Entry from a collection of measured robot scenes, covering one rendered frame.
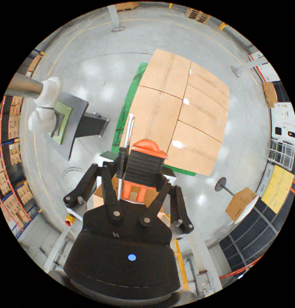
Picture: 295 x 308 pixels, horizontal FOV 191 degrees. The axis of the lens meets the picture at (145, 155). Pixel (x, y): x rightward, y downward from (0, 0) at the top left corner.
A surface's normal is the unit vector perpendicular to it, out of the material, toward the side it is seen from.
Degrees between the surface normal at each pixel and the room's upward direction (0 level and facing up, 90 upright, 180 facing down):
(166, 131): 0
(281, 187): 90
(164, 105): 0
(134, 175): 0
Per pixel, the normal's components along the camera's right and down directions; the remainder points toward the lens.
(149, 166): 0.01, 0.25
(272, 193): -0.98, -0.19
